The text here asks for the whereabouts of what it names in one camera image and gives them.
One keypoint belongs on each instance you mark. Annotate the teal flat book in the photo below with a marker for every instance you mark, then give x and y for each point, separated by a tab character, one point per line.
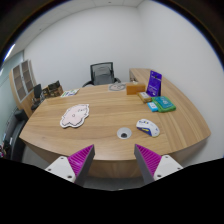
162	102

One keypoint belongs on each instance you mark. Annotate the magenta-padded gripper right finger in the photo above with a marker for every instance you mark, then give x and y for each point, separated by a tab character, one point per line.
166	165

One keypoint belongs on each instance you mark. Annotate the orange-brown wooden box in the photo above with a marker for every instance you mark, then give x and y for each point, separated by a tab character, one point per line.
135	89

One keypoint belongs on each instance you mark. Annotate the small tan box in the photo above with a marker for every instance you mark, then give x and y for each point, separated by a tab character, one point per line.
144	97

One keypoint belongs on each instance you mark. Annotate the purple standing display card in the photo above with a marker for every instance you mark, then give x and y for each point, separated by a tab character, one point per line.
154	83

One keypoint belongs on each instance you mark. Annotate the green folded cloth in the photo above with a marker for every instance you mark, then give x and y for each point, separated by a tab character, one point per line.
170	108

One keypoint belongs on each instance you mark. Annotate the wooden shelf unit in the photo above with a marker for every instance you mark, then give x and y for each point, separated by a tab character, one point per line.
22	83

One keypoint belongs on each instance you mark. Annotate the pink white shaped mouse pad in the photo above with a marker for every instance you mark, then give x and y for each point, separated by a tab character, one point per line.
75	115

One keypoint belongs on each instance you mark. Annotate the green and white printed flyer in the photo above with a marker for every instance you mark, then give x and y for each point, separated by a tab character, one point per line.
69	93

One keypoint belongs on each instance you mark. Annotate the white blue yellow computer mouse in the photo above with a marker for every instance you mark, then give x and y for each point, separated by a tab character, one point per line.
148	127

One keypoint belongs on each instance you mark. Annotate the black mesh office chair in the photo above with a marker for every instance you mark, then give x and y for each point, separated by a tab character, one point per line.
101	74

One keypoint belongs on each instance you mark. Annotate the black cardboard box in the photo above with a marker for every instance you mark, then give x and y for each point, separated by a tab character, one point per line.
54	84

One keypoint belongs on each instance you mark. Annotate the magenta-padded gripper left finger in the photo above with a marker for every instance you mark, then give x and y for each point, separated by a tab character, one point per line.
61	166

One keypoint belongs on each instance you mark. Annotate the brown cardboard box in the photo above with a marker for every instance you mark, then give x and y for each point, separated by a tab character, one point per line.
55	92

